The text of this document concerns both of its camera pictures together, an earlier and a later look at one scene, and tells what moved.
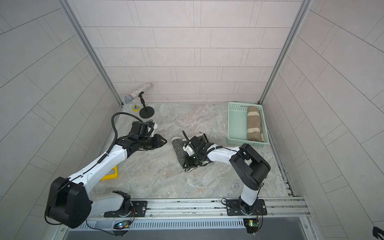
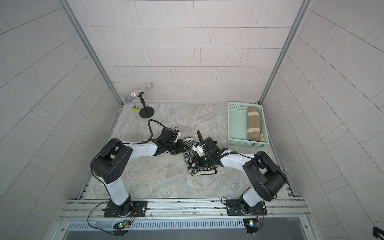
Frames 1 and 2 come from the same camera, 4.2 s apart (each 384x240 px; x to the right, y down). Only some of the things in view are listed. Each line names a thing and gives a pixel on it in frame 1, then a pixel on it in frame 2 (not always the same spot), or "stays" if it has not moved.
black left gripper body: [150, 142] to [175, 147]
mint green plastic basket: [246, 124] stays
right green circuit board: [252, 225] stays
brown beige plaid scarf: [253, 124] stays
